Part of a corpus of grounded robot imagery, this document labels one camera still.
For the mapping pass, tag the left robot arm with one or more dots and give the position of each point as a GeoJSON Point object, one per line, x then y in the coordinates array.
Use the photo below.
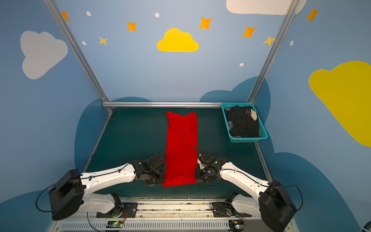
{"type": "Point", "coordinates": [77, 192]}

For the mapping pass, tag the left aluminium corner post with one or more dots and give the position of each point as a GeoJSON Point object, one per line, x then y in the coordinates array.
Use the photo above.
{"type": "Point", "coordinates": [65, 29]}

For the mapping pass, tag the front aluminium rail frame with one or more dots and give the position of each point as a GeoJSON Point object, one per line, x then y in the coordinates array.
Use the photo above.
{"type": "Point", "coordinates": [160, 215]}

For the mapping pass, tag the green circuit board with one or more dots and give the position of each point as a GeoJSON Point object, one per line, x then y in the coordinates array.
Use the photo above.
{"type": "Point", "coordinates": [114, 224]}
{"type": "Point", "coordinates": [236, 225]}

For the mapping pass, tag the teal plastic basket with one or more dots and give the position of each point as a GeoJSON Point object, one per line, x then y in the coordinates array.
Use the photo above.
{"type": "Point", "coordinates": [262, 131]}

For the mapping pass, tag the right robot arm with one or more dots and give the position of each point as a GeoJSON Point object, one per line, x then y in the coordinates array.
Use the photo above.
{"type": "Point", "coordinates": [268, 201]}

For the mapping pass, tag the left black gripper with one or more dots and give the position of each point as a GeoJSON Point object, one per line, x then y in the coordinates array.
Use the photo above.
{"type": "Point", "coordinates": [158, 170]}

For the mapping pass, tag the right side aluminium rail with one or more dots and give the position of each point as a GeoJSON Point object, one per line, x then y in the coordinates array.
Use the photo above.
{"type": "Point", "coordinates": [263, 162]}

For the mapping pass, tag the right green circuit board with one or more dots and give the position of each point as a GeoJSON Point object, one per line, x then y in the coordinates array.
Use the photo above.
{"type": "Point", "coordinates": [236, 225]}

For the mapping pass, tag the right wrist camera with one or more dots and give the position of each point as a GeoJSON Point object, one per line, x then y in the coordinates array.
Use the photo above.
{"type": "Point", "coordinates": [204, 159]}

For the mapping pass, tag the black t-shirt in basket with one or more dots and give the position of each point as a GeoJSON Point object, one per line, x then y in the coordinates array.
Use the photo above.
{"type": "Point", "coordinates": [242, 122]}

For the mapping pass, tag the left green circuit board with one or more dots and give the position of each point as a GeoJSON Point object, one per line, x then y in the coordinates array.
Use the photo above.
{"type": "Point", "coordinates": [114, 224]}

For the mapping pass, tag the right aluminium corner post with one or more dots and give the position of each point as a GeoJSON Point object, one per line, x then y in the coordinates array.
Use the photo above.
{"type": "Point", "coordinates": [282, 31]}

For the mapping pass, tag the aluminium corner post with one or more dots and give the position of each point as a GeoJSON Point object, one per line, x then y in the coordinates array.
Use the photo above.
{"type": "Point", "coordinates": [282, 31]}
{"type": "Point", "coordinates": [65, 29]}

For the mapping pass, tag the back aluminium frame bar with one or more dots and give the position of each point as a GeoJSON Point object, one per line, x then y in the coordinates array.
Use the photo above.
{"type": "Point", "coordinates": [122, 104]}

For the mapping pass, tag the left side aluminium rail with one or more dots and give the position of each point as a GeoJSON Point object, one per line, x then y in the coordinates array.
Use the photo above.
{"type": "Point", "coordinates": [98, 140]}

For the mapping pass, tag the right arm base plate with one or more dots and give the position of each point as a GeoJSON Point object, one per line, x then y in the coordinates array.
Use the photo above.
{"type": "Point", "coordinates": [224, 210]}

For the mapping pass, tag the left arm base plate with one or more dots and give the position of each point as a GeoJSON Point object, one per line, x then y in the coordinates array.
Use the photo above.
{"type": "Point", "coordinates": [121, 210]}

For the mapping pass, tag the aluminium rail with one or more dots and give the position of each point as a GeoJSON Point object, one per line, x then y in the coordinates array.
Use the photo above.
{"type": "Point", "coordinates": [263, 162]}
{"type": "Point", "coordinates": [98, 140]}

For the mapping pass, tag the red t-shirt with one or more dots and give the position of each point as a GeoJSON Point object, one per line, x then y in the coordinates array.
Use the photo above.
{"type": "Point", "coordinates": [181, 151]}

